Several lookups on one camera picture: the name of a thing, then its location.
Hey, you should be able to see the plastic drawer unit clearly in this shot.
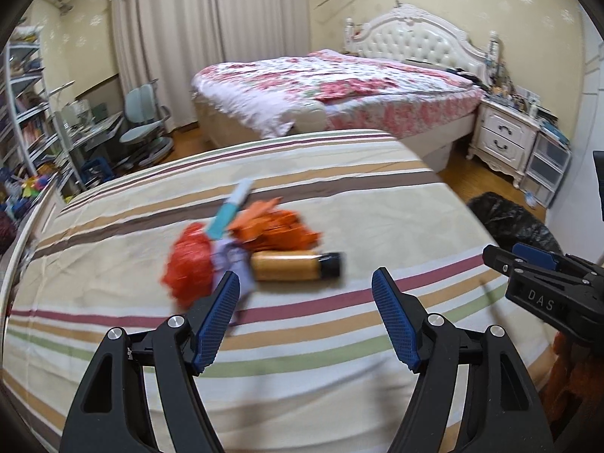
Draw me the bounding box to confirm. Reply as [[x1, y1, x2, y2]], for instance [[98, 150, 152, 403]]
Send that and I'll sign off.
[[524, 127, 572, 208]]

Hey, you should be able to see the white storage box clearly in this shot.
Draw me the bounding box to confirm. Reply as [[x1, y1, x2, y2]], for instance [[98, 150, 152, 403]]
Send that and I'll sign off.
[[420, 144, 456, 171]]

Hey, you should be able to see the amber bottle with black cap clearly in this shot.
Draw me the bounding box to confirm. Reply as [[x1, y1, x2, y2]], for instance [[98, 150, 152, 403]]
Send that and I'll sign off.
[[250, 251, 343, 284]]

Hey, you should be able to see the white bookshelf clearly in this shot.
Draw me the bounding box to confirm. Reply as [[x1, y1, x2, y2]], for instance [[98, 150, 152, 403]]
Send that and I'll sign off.
[[0, 40, 71, 185]]

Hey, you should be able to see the pile of bedside items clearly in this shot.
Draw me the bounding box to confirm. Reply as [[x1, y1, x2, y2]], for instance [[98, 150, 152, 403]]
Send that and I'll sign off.
[[484, 33, 555, 119]]

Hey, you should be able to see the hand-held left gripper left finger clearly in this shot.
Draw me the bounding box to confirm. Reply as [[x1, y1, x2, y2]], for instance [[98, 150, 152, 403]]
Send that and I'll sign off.
[[59, 271, 241, 453]]

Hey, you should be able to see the white nightstand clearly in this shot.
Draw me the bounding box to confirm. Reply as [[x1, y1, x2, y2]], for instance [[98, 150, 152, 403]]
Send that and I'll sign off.
[[467, 99, 541, 190]]

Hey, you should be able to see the black bagged trash bin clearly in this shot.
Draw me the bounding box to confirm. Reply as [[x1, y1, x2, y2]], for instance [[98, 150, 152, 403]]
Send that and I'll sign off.
[[466, 192, 562, 258]]

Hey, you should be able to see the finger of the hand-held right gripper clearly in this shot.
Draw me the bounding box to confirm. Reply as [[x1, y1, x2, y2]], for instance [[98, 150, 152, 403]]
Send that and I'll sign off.
[[512, 242, 567, 272], [482, 244, 524, 278]]

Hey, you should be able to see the small red foam fruit net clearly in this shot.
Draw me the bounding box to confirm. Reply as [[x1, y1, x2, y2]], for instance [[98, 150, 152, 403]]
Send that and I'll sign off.
[[160, 224, 215, 312]]

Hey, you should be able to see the orange wrapper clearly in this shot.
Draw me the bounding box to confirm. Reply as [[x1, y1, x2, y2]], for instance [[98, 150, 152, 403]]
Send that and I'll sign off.
[[229, 200, 324, 251]]

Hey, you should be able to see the teal and white tube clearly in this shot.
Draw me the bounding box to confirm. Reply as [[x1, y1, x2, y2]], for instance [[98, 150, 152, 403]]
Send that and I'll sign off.
[[205, 179, 253, 241]]

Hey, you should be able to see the white wooden bed rail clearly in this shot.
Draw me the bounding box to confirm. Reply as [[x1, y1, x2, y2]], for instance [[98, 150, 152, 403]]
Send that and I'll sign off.
[[0, 172, 64, 322]]

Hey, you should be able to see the study desk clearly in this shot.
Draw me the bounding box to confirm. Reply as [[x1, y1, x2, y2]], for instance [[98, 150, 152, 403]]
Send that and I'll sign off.
[[54, 104, 124, 190]]

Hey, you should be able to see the white wardrobe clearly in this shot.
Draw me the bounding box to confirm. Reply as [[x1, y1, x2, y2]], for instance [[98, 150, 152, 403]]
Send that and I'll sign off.
[[550, 9, 604, 265]]

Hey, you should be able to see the bed with floral quilt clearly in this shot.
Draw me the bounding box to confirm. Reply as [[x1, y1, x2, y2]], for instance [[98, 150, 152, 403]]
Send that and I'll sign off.
[[193, 4, 501, 171]]

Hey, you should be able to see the purple paper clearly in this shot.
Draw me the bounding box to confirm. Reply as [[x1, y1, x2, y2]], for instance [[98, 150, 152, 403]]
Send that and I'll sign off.
[[210, 240, 256, 303]]

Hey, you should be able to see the floral quilt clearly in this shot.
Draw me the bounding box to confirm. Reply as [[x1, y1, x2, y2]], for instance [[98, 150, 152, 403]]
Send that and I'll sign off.
[[191, 49, 484, 137]]

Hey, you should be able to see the beige curtain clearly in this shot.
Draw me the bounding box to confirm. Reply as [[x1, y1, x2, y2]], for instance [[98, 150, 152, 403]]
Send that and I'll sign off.
[[208, 0, 312, 64], [111, 0, 227, 130]]

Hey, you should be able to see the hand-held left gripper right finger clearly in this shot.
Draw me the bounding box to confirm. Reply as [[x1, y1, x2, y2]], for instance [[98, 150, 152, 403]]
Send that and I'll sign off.
[[371, 267, 553, 453]]

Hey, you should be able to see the pile of colourful toys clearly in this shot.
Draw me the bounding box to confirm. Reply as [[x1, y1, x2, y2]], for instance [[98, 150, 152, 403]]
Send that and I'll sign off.
[[0, 170, 57, 227]]

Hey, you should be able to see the grey blue desk chair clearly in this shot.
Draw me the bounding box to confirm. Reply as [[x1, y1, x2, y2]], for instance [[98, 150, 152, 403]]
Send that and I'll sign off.
[[119, 86, 174, 168]]

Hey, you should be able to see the round white cushion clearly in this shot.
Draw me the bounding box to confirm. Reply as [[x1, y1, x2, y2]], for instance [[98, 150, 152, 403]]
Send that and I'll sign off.
[[293, 104, 328, 135]]

